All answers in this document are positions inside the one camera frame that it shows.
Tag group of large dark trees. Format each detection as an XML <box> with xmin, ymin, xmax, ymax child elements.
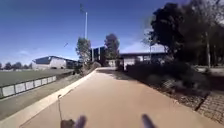
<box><xmin>143</xmin><ymin>0</ymin><xmax>224</xmax><ymax>68</ymax></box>

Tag leafy tree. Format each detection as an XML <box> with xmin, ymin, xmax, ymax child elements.
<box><xmin>75</xmin><ymin>36</ymin><xmax>92</xmax><ymax>68</ymax></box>
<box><xmin>103</xmin><ymin>33</ymin><xmax>121</xmax><ymax>60</ymax></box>

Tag dark building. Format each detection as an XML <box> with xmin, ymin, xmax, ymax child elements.
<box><xmin>89</xmin><ymin>45</ymin><xmax>108</xmax><ymax>66</ymax></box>

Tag red-brown paved path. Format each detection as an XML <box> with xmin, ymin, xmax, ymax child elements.
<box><xmin>18</xmin><ymin>66</ymin><xmax>224</xmax><ymax>128</ymax></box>

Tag low flat-roofed building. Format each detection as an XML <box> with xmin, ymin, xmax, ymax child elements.
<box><xmin>114</xmin><ymin>51</ymin><xmax>171</xmax><ymax>71</ymax></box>

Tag distant row of trees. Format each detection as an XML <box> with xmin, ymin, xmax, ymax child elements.
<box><xmin>0</xmin><ymin>61</ymin><xmax>34</xmax><ymax>71</ymax></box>

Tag grey asphalt strip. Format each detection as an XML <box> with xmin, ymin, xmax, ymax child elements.
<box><xmin>0</xmin><ymin>73</ymin><xmax>83</xmax><ymax>121</ymax></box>

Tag tall light pole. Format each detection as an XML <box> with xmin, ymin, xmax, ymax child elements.
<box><xmin>79</xmin><ymin>3</ymin><xmax>89</xmax><ymax>40</ymax></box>

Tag robot's own part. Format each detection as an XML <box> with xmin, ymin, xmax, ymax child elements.
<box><xmin>141</xmin><ymin>113</ymin><xmax>157</xmax><ymax>128</ymax></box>
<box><xmin>73</xmin><ymin>115</ymin><xmax>88</xmax><ymax>128</ymax></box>

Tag white building with blue roof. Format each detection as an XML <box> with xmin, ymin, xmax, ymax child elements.
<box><xmin>31</xmin><ymin>55</ymin><xmax>83</xmax><ymax>71</ymax></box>

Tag grass field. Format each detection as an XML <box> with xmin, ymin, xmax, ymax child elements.
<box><xmin>0</xmin><ymin>68</ymin><xmax>73</xmax><ymax>88</ymax></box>

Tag low bushes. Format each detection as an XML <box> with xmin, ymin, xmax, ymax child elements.
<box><xmin>73</xmin><ymin>61</ymin><xmax>102</xmax><ymax>76</ymax></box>

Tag low fence with white panels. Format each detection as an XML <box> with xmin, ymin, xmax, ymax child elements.
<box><xmin>0</xmin><ymin>70</ymin><xmax>76</xmax><ymax>100</ymax></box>

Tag pale concrete kerb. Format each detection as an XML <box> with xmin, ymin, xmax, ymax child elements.
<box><xmin>0</xmin><ymin>68</ymin><xmax>99</xmax><ymax>128</ymax></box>

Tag dark hedge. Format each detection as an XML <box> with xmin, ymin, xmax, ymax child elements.
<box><xmin>125</xmin><ymin>59</ymin><xmax>211</xmax><ymax>89</ymax></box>

